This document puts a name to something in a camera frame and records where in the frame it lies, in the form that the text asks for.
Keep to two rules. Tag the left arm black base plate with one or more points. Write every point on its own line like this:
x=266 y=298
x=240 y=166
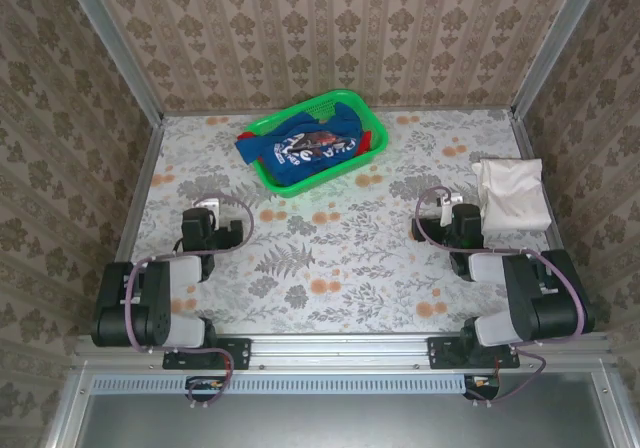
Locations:
x=237 y=353

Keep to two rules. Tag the grey metal panel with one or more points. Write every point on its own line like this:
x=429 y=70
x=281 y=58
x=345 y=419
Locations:
x=350 y=423

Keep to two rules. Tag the aluminium frame post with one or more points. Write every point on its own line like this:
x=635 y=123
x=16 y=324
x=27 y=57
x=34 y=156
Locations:
x=115 y=53
x=555 y=43

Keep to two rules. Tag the blue printed t-shirt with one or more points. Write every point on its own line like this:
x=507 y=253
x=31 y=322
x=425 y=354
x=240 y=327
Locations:
x=295 y=150

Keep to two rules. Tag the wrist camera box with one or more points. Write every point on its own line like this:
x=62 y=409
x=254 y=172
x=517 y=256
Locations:
x=449 y=205
x=210 y=208

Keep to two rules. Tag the aluminium mounting rail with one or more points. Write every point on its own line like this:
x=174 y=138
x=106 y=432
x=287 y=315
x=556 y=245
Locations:
x=340 y=350

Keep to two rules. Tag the green plastic basket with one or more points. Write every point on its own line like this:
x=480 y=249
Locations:
x=372 y=140

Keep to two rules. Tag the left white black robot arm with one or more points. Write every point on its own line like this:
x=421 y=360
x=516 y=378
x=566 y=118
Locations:
x=150 y=293

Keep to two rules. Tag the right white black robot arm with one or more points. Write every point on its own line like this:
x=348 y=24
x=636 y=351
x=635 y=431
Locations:
x=525 y=293

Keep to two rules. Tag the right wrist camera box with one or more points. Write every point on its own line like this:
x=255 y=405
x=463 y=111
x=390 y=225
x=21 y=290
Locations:
x=449 y=205

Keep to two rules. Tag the white folded t-shirt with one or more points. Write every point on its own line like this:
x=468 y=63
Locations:
x=515 y=198

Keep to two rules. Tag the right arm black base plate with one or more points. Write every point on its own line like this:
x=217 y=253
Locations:
x=442 y=355

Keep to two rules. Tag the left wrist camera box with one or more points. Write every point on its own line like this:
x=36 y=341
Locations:
x=210 y=208

